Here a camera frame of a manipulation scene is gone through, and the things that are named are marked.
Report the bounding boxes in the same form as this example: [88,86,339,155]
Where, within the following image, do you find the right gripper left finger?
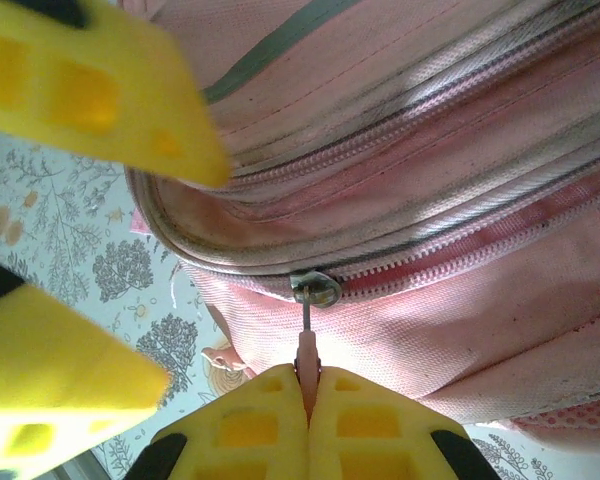
[126,362,312,480]

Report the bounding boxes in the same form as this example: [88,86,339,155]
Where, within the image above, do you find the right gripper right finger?
[308,364,502,480]

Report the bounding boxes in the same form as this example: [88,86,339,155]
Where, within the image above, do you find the pink school backpack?
[114,0,600,447]

